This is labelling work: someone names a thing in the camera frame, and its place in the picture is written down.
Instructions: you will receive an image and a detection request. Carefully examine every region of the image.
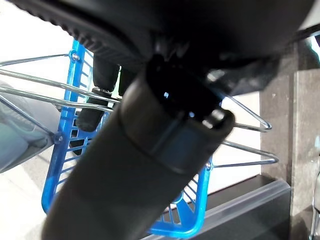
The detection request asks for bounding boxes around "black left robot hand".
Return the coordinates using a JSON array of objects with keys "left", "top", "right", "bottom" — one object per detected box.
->
[{"left": 7, "top": 0, "right": 320, "bottom": 240}]

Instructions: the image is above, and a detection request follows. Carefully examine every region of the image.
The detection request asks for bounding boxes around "blue plastic shopping basket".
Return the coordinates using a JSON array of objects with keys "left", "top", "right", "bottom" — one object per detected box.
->
[{"left": 41, "top": 37, "right": 214, "bottom": 238}]

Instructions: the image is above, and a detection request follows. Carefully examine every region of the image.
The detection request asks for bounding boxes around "silver left robot leg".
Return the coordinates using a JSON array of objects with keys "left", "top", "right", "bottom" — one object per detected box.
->
[{"left": 0, "top": 86, "right": 62, "bottom": 175}]

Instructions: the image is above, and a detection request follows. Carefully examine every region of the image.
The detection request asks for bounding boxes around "dark stone plinth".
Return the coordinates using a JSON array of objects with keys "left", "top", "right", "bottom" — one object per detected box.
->
[{"left": 259, "top": 39, "right": 320, "bottom": 226}]

